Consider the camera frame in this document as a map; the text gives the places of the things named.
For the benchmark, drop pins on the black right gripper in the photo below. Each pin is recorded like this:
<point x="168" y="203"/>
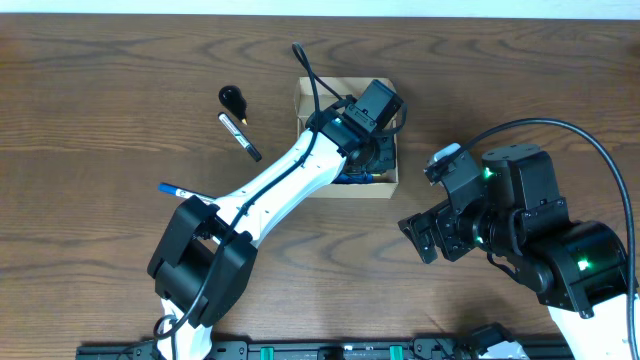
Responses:
<point x="443" y="221"/>

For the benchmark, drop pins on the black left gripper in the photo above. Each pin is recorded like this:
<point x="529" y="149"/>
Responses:
<point x="386" y="162"/>

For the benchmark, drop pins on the blue plastic tool holder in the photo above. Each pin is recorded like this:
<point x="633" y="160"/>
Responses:
<point x="347" y="179"/>

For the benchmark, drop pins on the brown cardboard box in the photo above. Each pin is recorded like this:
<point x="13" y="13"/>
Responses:
<point x="384" y="185"/>

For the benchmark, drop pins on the black teardrop glue bottle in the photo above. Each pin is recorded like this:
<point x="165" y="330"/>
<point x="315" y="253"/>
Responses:
<point x="231" y="98"/>

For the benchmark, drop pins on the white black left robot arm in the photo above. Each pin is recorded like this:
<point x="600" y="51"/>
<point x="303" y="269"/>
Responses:
<point x="205" y="257"/>

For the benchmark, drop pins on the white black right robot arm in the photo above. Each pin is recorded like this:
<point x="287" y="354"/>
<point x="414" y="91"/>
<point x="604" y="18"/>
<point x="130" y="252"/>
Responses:
<point x="509" y="206"/>

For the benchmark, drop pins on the black white marker pen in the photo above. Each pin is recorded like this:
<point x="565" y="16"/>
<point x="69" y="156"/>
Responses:
<point x="239" y="136"/>

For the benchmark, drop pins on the blue white marker pen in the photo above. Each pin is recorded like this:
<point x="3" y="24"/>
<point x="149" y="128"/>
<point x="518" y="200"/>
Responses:
<point x="183" y="193"/>

